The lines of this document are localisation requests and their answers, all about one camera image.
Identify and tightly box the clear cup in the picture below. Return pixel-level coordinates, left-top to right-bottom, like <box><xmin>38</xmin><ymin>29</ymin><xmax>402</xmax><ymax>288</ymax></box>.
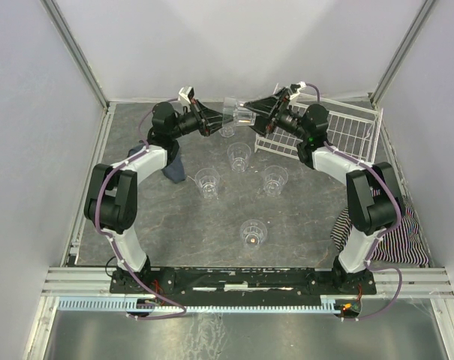
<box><xmin>263</xmin><ymin>165</ymin><xmax>288</xmax><ymax>197</ymax></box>
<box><xmin>222</xmin><ymin>97</ymin><xmax>256</xmax><ymax>127</ymax></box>
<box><xmin>227</xmin><ymin>142</ymin><xmax>251</xmax><ymax>173</ymax></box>
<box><xmin>194</xmin><ymin>168</ymin><xmax>221</xmax><ymax>199</ymax></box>
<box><xmin>239</xmin><ymin>219</ymin><xmax>268</xmax><ymax>248</ymax></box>
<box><xmin>219</xmin><ymin>124</ymin><xmax>236</xmax><ymax>138</ymax></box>

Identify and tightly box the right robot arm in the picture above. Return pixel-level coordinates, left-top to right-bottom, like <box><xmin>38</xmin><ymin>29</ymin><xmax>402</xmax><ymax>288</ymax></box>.
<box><xmin>242</xmin><ymin>84</ymin><xmax>404</xmax><ymax>275</ymax></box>

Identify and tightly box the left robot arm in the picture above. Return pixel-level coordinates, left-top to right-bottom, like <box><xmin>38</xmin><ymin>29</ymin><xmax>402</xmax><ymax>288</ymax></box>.
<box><xmin>84</xmin><ymin>99</ymin><xmax>223</xmax><ymax>275</ymax></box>

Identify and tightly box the dark blue cloth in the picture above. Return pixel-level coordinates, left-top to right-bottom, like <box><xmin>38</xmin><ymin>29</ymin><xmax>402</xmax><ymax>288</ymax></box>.
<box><xmin>126</xmin><ymin>140</ymin><xmax>186</xmax><ymax>184</ymax></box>

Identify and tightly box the striped cloth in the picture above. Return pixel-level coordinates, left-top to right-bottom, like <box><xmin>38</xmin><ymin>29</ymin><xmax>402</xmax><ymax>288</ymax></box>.
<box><xmin>330</xmin><ymin>196</ymin><xmax>428</xmax><ymax>266</ymax></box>

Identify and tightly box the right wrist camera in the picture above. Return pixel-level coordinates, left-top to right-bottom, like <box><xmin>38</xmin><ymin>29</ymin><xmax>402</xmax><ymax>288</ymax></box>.
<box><xmin>288</xmin><ymin>81</ymin><xmax>306</xmax><ymax>101</ymax></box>

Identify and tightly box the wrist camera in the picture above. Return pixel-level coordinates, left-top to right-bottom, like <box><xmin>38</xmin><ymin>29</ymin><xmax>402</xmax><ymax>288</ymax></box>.
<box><xmin>177</xmin><ymin>85</ymin><xmax>194</xmax><ymax>107</ymax></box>
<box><xmin>288</xmin><ymin>81</ymin><xmax>306</xmax><ymax>101</ymax></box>

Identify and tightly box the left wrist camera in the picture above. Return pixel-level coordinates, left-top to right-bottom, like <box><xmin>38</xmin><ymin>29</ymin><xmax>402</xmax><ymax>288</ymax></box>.
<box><xmin>177</xmin><ymin>85</ymin><xmax>194</xmax><ymax>107</ymax></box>

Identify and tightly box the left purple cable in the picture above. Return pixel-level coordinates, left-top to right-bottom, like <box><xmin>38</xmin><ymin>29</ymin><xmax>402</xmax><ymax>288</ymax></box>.
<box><xmin>95</xmin><ymin>97</ymin><xmax>191</xmax><ymax>320</ymax></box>

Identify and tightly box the purple cable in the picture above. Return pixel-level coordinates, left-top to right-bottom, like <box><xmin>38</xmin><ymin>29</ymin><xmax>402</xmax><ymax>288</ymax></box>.
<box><xmin>95</xmin><ymin>97</ymin><xmax>191</xmax><ymax>320</ymax></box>
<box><xmin>301</xmin><ymin>82</ymin><xmax>406</xmax><ymax>322</ymax></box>

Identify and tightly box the white wire dish rack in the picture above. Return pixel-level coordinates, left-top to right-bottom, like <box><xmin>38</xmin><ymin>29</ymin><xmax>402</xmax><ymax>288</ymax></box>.
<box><xmin>254</xmin><ymin>97</ymin><xmax>383</xmax><ymax>163</ymax></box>

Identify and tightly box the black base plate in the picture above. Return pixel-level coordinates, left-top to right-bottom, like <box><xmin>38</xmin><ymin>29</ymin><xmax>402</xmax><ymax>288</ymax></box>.
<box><xmin>109</xmin><ymin>265</ymin><xmax>377</xmax><ymax>307</ymax></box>

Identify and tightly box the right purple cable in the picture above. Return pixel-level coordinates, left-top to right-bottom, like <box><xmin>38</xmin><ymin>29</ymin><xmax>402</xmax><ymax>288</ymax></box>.
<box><xmin>301</xmin><ymin>82</ymin><xmax>406</xmax><ymax>322</ymax></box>

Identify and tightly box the blue cable duct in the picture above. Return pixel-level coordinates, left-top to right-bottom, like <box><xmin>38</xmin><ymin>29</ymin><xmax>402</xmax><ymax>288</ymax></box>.
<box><xmin>57</xmin><ymin>296</ymin><xmax>340</xmax><ymax>314</ymax></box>

